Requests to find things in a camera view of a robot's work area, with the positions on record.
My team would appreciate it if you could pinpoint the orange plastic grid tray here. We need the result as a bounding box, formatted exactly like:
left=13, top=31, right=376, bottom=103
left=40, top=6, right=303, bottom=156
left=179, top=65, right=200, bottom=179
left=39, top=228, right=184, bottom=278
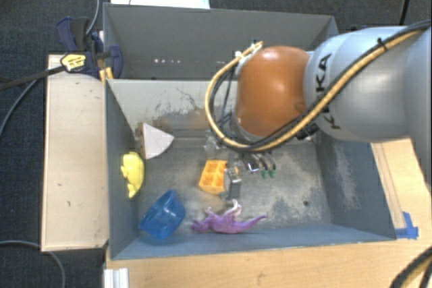
left=198, top=159, right=227, bottom=197

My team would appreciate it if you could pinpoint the purple toy dinosaur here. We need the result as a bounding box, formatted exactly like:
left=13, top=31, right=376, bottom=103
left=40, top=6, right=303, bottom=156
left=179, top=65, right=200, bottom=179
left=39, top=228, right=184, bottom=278
left=190, top=198, right=269, bottom=235

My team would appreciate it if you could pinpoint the grey metal bin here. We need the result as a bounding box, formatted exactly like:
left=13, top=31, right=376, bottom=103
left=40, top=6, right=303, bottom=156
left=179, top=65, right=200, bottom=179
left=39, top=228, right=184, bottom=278
left=102, top=2, right=398, bottom=261

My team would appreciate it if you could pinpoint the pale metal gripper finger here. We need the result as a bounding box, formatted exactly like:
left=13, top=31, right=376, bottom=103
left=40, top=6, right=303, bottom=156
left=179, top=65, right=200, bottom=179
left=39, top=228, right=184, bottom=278
left=232, top=169, right=243, bottom=199
left=223, top=167, right=235, bottom=200

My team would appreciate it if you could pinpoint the blue clear plastic cup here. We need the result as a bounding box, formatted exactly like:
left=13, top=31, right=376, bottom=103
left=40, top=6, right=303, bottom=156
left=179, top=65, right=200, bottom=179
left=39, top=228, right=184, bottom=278
left=138, top=190, right=187, bottom=241

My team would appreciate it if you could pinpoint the pale wood board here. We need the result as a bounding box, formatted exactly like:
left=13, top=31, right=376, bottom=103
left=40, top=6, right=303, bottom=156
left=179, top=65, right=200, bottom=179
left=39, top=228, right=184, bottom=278
left=40, top=54, right=111, bottom=252

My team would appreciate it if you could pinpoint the white triangular block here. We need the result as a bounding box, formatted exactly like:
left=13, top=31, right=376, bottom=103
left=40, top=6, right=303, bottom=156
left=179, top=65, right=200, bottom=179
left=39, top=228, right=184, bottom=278
left=139, top=122, right=175, bottom=161

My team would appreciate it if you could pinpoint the black cylinder on white bracket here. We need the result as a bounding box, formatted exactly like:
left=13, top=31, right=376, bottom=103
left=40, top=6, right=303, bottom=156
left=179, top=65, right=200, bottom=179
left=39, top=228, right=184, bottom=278
left=295, top=124, right=319, bottom=142

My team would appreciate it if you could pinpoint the yellow toy duck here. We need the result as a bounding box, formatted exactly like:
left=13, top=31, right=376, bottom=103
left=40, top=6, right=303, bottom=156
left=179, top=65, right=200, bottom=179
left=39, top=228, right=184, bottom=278
left=120, top=151, right=146, bottom=199

